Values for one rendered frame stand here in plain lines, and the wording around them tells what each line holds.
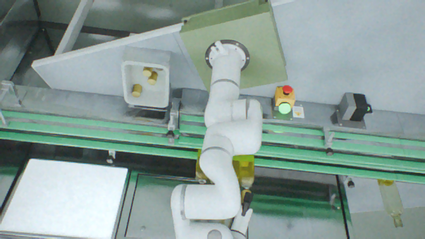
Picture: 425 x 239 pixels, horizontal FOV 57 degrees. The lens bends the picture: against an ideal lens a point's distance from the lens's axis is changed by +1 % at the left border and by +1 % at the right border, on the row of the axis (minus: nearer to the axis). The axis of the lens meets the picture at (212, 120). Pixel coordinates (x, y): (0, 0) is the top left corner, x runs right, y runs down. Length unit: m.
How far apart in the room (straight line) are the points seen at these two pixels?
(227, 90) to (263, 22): 0.25
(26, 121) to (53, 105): 0.12
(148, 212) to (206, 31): 0.74
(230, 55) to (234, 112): 0.25
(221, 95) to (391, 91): 0.78
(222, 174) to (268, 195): 0.79
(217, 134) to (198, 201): 0.19
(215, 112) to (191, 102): 0.42
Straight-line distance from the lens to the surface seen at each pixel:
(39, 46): 2.33
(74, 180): 1.68
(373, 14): 1.43
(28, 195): 1.69
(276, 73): 1.40
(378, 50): 1.53
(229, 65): 1.26
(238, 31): 1.29
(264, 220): 1.65
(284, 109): 1.53
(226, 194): 0.93
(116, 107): 1.65
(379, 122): 1.71
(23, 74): 2.18
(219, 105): 1.13
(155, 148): 1.62
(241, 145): 1.03
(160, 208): 1.58
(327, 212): 1.75
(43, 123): 1.67
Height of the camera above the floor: 1.88
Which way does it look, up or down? 41 degrees down
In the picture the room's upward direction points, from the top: 176 degrees counter-clockwise
